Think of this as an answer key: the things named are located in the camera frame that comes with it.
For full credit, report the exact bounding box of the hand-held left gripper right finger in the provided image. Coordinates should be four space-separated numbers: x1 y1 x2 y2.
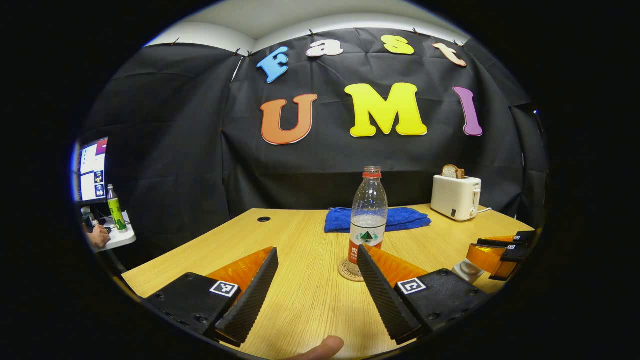
356 244 493 346

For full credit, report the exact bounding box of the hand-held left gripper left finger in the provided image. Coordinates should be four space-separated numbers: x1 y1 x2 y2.
144 246 279 347

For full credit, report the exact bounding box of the white ceramic teacup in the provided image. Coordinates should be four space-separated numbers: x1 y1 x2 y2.
451 258 488 285

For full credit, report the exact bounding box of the round wooden coaster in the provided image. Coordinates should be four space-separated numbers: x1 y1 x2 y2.
338 259 366 283

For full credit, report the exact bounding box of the clear plastic water bottle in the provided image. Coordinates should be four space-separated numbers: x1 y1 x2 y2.
347 166 389 275

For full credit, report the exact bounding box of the green drink bottle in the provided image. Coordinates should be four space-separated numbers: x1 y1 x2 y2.
106 184 128 232

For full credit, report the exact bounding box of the white toaster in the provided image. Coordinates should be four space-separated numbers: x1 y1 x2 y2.
430 174 482 222

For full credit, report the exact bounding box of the folded blue towel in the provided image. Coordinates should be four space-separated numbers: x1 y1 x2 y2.
324 206 432 234

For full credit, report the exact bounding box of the white side table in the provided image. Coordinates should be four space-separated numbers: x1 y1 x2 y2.
97 212 137 251

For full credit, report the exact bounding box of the black backdrop cloth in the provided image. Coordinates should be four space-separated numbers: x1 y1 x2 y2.
75 27 551 261

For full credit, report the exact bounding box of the computer monitor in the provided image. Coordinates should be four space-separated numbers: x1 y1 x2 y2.
75 137 109 203

